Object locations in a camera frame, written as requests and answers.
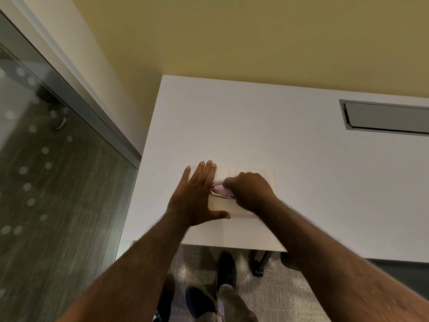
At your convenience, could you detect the person's right forearm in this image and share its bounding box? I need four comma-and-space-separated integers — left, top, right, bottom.
254, 198, 429, 322

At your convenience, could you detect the person's right hand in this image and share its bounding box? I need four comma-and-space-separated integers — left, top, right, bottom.
223, 172, 279, 215

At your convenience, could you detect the cream paper sheet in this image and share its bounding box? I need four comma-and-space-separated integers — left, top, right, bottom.
188, 166, 279, 219

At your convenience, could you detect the black table leg caster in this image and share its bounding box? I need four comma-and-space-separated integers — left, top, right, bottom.
249, 250, 273, 278

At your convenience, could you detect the person's black shoe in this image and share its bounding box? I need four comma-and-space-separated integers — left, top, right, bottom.
185, 286, 218, 322
216, 251, 237, 293

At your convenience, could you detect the person's left hand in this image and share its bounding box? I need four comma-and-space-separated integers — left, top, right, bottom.
166, 160, 232, 229

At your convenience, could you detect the grey metal partition frame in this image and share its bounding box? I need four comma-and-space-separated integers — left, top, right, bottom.
0, 9, 143, 170

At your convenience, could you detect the pink oval silver-rimmed object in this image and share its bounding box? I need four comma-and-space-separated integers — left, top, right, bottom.
210, 180, 235, 199

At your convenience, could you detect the person's left forearm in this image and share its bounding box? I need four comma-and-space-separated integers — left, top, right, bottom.
56, 211, 192, 322

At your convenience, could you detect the dotted glass partition panel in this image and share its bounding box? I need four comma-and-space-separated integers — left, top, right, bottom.
0, 11, 139, 322

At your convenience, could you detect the person's grey trouser leg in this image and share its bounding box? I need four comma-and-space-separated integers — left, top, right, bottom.
217, 284, 259, 322

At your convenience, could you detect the grey table cable hatch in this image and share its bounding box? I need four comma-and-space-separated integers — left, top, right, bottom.
339, 99, 429, 136

